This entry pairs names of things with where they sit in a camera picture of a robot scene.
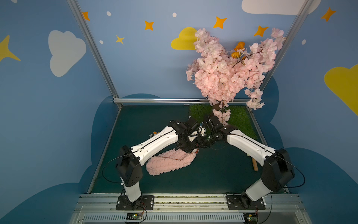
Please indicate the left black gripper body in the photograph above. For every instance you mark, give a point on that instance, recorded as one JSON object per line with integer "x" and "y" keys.
{"x": 189, "y": 144}

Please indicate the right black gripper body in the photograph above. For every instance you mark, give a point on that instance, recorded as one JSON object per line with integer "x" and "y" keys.
{"x": 208, "y": 140}

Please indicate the pink fluffy knitted bag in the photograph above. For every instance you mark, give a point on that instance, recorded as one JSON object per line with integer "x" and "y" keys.
{"x": 170, "y": 161}

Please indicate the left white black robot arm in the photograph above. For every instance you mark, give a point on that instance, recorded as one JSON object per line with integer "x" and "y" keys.
{"x": 131, "y": 159}

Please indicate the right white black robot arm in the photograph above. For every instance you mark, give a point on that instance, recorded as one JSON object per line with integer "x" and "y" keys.
{"x": 277, "y": 167}

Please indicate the yellow toy shovel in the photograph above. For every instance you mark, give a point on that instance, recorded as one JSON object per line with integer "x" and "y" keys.
{"x": 255, "y": 166}

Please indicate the pink cherry blossom tree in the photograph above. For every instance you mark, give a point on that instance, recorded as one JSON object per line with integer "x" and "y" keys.
{"x": 220, "y": 75}

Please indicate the right green circuit board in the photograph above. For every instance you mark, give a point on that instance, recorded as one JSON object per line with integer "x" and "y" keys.
{"x": 250, "y": 218}

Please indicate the green circuit board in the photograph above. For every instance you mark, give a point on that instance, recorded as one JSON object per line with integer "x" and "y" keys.
{"x": 136, "y": 217}
{"x": 250, "y": 218}

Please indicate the left green circuit board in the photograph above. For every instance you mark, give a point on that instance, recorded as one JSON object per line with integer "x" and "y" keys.
{"x": 136, "y": 217}

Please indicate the aluminium cage frame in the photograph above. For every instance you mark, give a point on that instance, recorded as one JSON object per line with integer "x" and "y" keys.
{"x": 300, "y": 18}

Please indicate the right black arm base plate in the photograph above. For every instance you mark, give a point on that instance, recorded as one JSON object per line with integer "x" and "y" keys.
{"x": 235, "y": 203}

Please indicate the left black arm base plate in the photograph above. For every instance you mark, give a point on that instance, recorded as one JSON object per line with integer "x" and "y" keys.
{"x": 144, "y": 202}

